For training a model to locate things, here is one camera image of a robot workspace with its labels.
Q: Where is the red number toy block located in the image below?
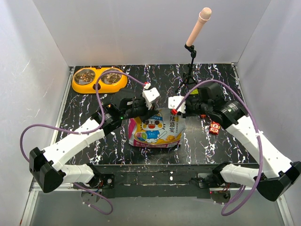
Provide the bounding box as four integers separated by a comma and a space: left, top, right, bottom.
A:
209, 121, 221, 135

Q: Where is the pink microphone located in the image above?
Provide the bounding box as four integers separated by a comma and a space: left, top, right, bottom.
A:
185, 7, 212, 47

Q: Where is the cat food bag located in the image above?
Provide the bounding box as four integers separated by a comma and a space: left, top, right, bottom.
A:
128, 108, 186, 148

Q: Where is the black microphone stand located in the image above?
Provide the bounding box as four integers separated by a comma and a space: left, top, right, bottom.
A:
176, 44, 197, 92

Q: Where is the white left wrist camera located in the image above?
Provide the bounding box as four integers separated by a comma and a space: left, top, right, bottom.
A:
142, 88, 160, 110

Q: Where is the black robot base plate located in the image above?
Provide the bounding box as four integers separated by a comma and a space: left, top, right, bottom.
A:
72, 163, 269, 200

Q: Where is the yellow double pet bowl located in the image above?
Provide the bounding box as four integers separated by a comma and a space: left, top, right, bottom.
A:
71, 67, 128, 94

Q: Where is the lime green toy plate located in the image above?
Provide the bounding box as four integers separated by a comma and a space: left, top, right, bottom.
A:
190, 90, 198, 95

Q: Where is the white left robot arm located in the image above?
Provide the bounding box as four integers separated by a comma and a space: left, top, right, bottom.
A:
29, 88, 160, 193

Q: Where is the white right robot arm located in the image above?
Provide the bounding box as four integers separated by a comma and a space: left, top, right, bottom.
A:
173, 80, 301, 201

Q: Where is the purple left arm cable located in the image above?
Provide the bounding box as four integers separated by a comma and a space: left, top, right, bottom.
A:
20, 71, 151, 215

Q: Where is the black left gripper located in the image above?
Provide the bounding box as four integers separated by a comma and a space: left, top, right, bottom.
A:
121, 93, 159, 124

